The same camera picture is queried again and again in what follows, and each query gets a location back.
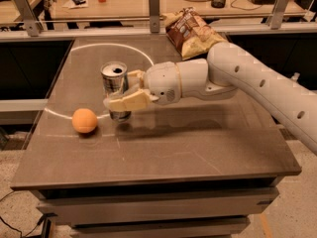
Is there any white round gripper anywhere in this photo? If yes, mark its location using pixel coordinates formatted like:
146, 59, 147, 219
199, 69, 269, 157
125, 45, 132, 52
104, 61, 181, 112

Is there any silver blue redbull can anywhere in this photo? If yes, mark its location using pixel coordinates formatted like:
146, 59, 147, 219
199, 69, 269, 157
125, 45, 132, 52
100, 60, 133, 123

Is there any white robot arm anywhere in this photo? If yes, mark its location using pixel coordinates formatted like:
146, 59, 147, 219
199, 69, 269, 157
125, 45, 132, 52
104, 42, 317, 154

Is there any orange fruit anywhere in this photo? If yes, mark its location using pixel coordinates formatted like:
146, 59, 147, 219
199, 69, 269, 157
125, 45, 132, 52
71, 108, 98, 134

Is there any brown yellow chip bag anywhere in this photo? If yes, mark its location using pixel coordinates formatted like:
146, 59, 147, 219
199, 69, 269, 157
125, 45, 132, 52
162, 7, 226, 60

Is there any black mesh pen cup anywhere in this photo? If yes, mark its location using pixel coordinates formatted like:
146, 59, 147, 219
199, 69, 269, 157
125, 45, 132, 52
211, 0, 226, 8

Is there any upper cabinet drawer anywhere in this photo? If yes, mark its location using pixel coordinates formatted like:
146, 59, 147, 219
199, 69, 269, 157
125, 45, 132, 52
38, 187, 278, 226

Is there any cabinet drawer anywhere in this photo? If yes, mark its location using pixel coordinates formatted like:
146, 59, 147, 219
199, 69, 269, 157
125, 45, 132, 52
70, 216, 250, 238
38, 187, 278, 226

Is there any clear plastic bottle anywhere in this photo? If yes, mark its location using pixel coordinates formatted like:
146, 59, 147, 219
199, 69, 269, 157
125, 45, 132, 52
290, 72, 300, 82

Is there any lower cabinet drawer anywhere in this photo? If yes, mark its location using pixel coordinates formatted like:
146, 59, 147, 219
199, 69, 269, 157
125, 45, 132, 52
70, 216, 250, 238

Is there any middle metal rail bracket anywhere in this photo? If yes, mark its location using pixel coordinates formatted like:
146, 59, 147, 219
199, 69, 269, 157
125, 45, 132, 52
149, 0, 160, 33

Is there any metal rail bracket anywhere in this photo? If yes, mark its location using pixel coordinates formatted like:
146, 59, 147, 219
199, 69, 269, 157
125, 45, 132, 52
13, 0, 42, 37
266, 0, 290, 30
149, 0, 160, 33

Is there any left metal rail bracket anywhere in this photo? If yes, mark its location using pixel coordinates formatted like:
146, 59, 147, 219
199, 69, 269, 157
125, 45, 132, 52
13, 0, 42, 37

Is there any black desk cable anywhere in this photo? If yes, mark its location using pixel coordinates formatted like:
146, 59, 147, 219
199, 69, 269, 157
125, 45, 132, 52
230, 0, 265, 12

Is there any black floor cable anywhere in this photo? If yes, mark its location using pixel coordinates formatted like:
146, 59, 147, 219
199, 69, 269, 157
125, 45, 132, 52
0, 190, 48, 238

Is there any right metal rail bracket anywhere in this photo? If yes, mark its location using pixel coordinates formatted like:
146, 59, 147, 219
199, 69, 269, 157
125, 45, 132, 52
266, 0, 290, 30

